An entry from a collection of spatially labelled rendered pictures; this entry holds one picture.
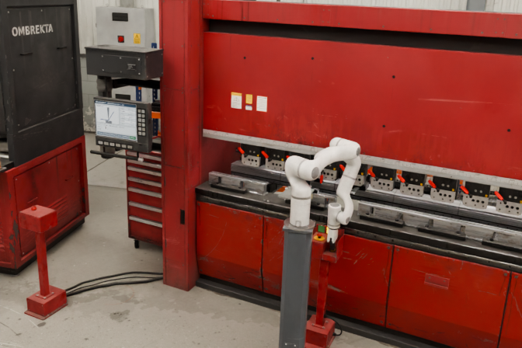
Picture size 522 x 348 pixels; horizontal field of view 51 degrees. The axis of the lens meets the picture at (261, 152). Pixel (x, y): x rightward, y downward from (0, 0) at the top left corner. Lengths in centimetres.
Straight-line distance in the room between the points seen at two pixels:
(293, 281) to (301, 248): 23
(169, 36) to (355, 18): 133
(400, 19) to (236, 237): 200
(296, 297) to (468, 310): 114
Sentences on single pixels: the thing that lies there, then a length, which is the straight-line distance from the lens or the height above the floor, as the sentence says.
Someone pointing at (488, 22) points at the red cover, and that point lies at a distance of 353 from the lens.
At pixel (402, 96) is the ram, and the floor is 175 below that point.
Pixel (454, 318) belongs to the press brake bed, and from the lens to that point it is 399.
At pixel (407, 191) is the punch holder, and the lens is 379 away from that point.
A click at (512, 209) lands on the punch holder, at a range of 374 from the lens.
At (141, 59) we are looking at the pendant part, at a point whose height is 189.
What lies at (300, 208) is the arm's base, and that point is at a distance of 331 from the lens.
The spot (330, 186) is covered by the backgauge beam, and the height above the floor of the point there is 96.
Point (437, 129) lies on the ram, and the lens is 365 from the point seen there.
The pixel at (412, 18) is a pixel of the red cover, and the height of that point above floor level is 224.
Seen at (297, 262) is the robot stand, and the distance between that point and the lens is 344.
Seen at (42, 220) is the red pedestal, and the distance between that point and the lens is 417.
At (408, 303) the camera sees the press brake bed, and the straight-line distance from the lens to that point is 400.
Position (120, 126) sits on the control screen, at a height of 141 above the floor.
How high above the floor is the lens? 238
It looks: 17 degrees down
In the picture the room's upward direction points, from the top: 2 degrees clockwise
